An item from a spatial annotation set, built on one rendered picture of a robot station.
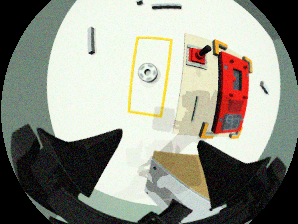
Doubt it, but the black and grey wheel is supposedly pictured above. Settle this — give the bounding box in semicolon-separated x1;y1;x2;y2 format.
138;63;158;81

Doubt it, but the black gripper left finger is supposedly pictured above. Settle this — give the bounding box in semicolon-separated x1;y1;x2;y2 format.
36;127;122;198

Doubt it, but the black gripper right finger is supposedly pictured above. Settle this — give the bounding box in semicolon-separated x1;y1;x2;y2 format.
197;140;271;209

